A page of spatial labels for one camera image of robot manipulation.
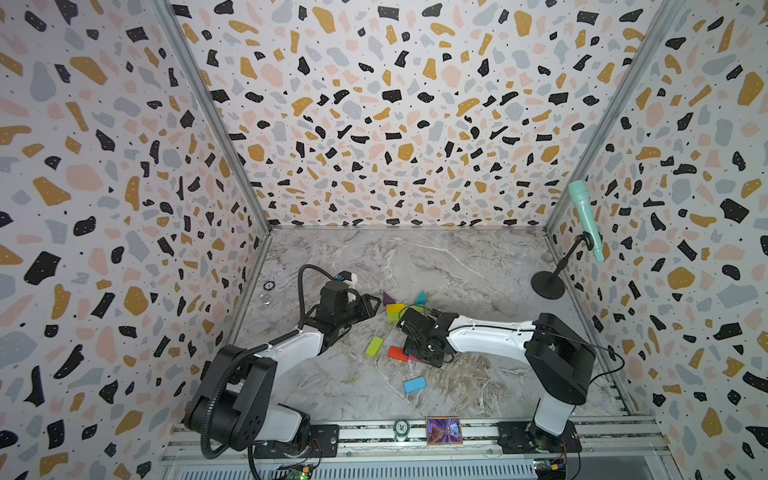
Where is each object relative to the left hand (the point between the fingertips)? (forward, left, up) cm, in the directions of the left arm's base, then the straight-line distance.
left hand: (384, 301), depth 88 cm
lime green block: (+5, -11, -13) cm, 17 cm away
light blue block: (-21, -9, -10) cm, 25 cm away
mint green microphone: (+19, -55, +25) cm, 63 cm away
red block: (-12, -4, -10) cm, 16 cm away
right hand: (-13, -9, -10) cm, 18 cm away
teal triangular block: (+7, -12, -10) cm, 17 cm away
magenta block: (-14, -8, -9) cm, 18 cm away
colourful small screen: (-32, -15, -9) cm, 37 cm away
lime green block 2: (-10, +3, -10) cm, 15 cm away
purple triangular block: (+6, 0, -8) cm, 10 cm away
